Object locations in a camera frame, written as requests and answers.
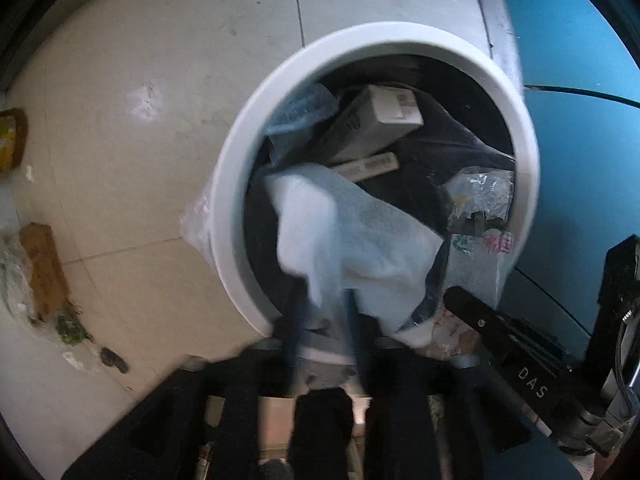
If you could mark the brown cardboard piece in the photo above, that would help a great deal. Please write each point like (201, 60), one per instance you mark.
(42, 270)

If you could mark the green vegetable scraps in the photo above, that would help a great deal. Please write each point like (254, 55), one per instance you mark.
(70, 329)

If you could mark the printed clear plastic bag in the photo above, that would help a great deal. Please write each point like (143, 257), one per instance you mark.
(477, 265)

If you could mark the yellow packet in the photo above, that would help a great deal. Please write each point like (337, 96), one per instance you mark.
(10, 140)

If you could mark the blue cabinet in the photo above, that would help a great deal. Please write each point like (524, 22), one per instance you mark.
(575, 125)

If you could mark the black bin liner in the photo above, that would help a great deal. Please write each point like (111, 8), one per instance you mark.
(415, 180)

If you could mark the crumpled clear plastic wrapper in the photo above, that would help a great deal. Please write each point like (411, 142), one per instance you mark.
(480, 195)

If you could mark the dark scrap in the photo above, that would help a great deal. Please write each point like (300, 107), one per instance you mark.
(114, 360)

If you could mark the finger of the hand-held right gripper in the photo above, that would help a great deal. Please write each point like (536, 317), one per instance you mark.
(500, 330)

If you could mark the white tissue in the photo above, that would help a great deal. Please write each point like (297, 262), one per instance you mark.
(350, 230)

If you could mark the small white scrap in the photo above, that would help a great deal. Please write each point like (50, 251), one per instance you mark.
(28, 172)

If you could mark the crumpled clear plastic film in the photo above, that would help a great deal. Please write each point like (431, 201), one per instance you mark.
(11, 280)

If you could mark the bluish clear plastic bag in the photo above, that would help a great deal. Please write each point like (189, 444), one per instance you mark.
(300, 110)

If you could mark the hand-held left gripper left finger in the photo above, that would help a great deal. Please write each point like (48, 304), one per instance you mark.
(292, 325)

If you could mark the grey cardboard box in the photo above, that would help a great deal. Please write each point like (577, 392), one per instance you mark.
(360, 125)

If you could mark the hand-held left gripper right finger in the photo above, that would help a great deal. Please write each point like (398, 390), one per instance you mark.
(354, 327)

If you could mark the white round trash bin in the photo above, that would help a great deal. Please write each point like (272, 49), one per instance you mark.
(240, 160)

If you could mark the narrow brown box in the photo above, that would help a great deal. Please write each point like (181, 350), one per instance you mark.
(367, 165)

